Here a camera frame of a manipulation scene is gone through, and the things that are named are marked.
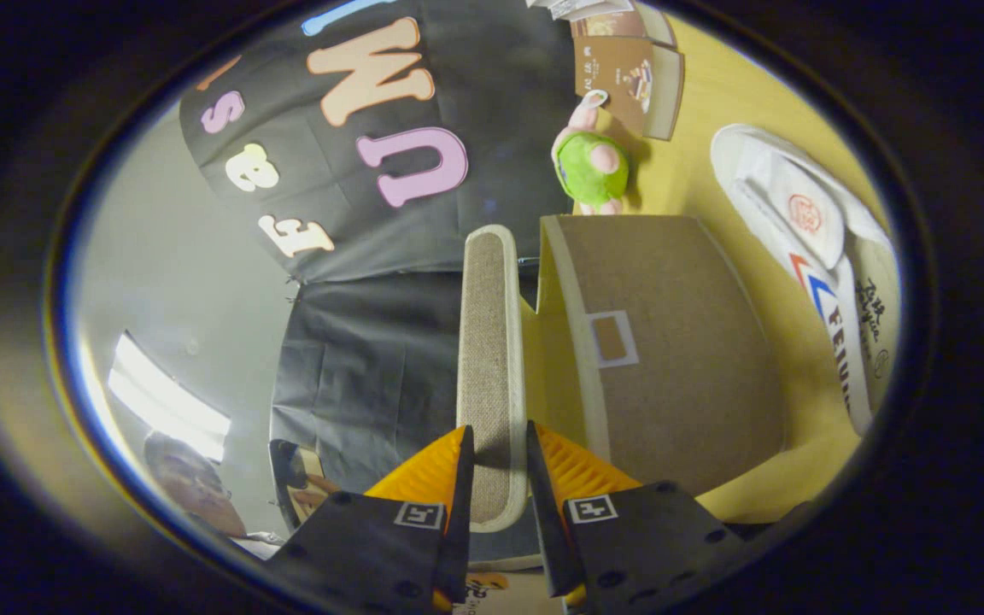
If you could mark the white book with dark photo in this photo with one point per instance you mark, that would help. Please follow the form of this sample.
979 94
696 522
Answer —
582 7

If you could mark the beige fabric storage box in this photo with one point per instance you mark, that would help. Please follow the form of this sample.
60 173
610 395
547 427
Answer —
671 342

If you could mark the brown book with cake picture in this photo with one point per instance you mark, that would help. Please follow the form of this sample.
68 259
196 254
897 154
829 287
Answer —
620 81

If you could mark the green and pink plush toy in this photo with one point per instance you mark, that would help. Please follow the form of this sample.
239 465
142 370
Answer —
594 166

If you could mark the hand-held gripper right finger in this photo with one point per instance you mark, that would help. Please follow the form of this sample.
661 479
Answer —
546 530

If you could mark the ceiling light panel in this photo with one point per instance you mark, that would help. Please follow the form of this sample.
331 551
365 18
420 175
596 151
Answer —
167 401

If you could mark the person's head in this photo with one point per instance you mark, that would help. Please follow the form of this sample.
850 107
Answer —
193 487

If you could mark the white canvas shoe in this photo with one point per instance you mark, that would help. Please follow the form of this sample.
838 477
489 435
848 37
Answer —
799 222

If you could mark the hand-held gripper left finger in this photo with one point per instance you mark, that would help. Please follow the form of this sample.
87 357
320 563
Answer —
460 530

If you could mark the brown book with pale picture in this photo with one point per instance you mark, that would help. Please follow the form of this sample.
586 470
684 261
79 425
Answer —
620 21

